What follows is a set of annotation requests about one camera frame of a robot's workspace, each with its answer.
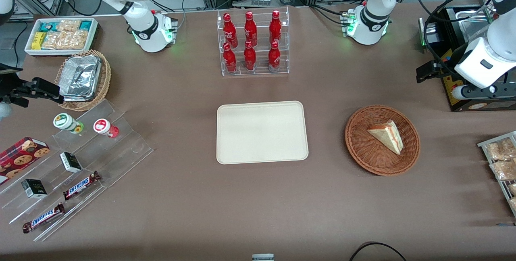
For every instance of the white snack bin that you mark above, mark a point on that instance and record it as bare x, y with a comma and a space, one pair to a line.
93, 37

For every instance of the tray of snack bags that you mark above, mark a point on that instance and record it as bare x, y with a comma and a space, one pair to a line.
483, 145

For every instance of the clear acrylic stepped shelf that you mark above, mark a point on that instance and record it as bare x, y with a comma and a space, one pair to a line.
121, 152

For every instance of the white power strip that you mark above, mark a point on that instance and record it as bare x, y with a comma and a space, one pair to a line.
261, 0

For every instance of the small clear cracker bag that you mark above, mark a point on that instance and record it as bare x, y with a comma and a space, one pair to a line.
68, 26

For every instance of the steel food pan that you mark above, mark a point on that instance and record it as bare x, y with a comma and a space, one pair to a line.
471, 21

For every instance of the red lid cup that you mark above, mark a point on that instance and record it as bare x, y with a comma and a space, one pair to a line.
102, 126

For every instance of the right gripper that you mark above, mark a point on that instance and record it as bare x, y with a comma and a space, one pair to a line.
9, 86

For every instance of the aluminium foil containers stack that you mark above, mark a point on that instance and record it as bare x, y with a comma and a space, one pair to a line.
80, 77

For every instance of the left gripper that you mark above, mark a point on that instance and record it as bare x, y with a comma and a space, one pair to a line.
454, 59

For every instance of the clear acrylic bottle rack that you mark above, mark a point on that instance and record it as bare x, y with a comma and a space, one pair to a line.
260, 73

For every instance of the black hot food case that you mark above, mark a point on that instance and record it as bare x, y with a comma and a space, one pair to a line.
451, 91

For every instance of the grey object at table edge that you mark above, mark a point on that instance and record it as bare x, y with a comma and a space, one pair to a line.
263, 257

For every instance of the triangle sandwich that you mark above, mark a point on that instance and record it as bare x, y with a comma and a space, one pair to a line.
389, 136

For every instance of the green lid cup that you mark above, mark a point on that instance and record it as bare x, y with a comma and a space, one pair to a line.
64, 122

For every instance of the red cookie box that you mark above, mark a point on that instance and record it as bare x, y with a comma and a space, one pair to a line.
20, 156

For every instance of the snickers bar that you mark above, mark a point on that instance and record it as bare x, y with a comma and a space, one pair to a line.
80, 185
42, 218

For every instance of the red cola bottle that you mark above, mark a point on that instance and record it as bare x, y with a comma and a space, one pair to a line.
275, 27
230, 31
250, 29
250, 57
229, 59
274, 56

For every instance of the clear bag of snacks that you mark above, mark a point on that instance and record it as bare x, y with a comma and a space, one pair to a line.
500, 150
504, 170

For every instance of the round brown wicker basket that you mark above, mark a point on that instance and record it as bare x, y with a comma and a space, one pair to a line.
363, 152

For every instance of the beige plastic tray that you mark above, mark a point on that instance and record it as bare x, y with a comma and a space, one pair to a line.
262, 132

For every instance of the yellow snack packet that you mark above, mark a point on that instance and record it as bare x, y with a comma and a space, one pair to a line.
38, 41

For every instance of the light wicker basket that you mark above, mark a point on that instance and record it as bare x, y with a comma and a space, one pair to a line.
105, 79

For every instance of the small black box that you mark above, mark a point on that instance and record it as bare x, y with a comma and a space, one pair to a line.
34, 188
70, 162

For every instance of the large clear cracker bag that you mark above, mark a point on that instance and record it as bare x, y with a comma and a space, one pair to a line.
66, 40

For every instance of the teal snack packet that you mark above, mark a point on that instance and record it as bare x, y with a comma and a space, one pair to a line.
48, 26
85, 25

